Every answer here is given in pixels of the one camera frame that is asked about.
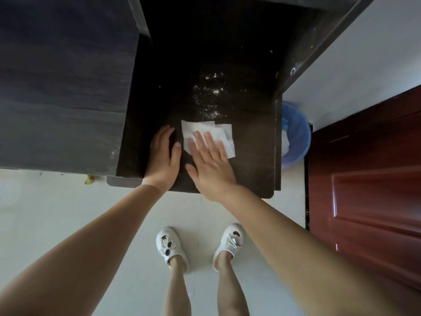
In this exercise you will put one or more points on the person's right hand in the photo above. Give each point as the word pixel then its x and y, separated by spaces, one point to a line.
pixel 212 171

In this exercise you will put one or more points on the person's left hand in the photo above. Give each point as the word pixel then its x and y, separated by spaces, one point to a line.
pixel 161 164

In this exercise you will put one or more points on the person's right middle finger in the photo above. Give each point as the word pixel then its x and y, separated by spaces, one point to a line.
pixel 202 143

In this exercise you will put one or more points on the person's right thumb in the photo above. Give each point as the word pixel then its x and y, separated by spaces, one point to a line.
pixel 191 172

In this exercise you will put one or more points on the person's right little finger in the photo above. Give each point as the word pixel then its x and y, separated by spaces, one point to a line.
pixel 223 152

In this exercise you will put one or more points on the person's left thumb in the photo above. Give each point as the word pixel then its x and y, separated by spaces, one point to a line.
pixel 176 156

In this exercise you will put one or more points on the white paper towel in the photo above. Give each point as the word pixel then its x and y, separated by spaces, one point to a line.
pixel 189 129

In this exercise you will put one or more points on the person's left forearm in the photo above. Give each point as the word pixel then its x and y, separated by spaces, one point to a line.
pixel 82 253

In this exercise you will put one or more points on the person's right forearm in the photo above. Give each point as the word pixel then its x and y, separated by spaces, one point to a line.
pixel 296 256

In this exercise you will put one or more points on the white crumpled paper waste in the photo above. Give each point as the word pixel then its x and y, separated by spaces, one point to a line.
pixel 285 143

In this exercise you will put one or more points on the person's left white shoe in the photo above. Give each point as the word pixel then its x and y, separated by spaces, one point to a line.
pixel 169 246

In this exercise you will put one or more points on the person's white shoe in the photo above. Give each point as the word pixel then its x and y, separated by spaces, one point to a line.
pixel 169 246
pixel 230 241

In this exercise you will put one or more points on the blue plastic waste bin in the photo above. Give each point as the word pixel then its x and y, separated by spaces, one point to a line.
pixel 297 128

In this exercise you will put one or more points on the person's right white shoe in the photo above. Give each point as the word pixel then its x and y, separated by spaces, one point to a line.
pixel 230 241

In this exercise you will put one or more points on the dark brown wooden desk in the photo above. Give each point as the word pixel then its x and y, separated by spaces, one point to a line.
pixel 223 62

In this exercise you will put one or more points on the small yellow scrap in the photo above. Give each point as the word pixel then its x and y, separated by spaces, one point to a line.
pixel 89 179

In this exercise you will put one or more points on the person's left leg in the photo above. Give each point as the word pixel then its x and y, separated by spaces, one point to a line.
pixel 177 289

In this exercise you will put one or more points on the person's leg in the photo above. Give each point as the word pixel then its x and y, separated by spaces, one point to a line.
pixel 177 289
pixel 230 289

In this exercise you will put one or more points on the person's right leg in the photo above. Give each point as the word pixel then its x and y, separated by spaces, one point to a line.
pixel 230 289

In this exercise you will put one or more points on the dark grey wooden cabinet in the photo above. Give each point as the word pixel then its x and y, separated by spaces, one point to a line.
pixel 62 82

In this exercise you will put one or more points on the red-brown wooden door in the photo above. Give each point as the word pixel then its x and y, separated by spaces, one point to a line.
pixel 371 194

